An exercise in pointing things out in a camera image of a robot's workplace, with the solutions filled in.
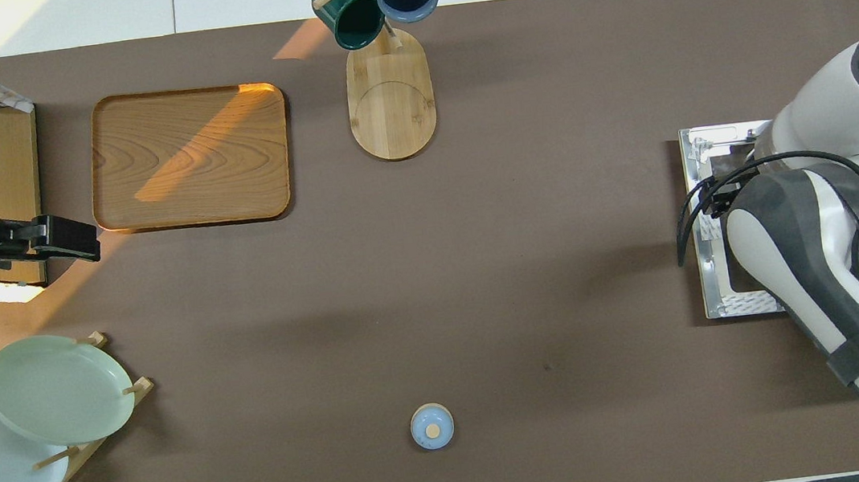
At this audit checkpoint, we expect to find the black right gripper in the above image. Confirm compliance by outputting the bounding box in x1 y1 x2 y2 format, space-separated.
702 182 742 217

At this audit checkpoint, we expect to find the glass oven door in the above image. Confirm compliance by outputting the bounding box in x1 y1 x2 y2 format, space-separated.
678 119 796 321

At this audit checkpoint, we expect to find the wooden serving tray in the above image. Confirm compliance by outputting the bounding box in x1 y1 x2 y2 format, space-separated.
80 76 300 240

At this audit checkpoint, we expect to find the pale green plate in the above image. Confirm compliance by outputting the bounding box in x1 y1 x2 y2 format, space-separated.
0 325 141 453

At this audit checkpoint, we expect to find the brown table mat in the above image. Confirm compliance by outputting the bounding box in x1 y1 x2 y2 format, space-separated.
0 0 859 482

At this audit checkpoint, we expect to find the wooden mug tree stand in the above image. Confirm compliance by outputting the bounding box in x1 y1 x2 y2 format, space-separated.
312 0 460 168

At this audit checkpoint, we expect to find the dark green mug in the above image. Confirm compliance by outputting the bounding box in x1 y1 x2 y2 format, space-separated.
312 0 388 55

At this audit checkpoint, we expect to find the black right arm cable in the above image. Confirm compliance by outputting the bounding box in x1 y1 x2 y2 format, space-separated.
668 144 859 270

